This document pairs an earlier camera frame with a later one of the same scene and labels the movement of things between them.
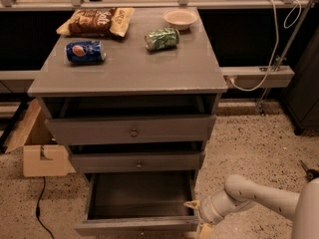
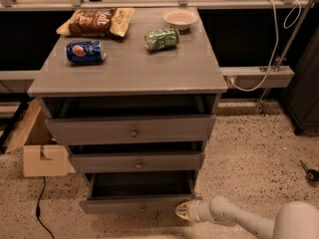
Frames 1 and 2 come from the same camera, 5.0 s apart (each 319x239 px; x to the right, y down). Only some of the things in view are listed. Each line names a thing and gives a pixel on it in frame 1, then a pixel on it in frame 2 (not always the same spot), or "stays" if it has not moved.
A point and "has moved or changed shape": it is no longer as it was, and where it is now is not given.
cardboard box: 42,154 stays
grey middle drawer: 103,162 stays
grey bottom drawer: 140,204 has moved or changed shape
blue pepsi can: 85,52 stays
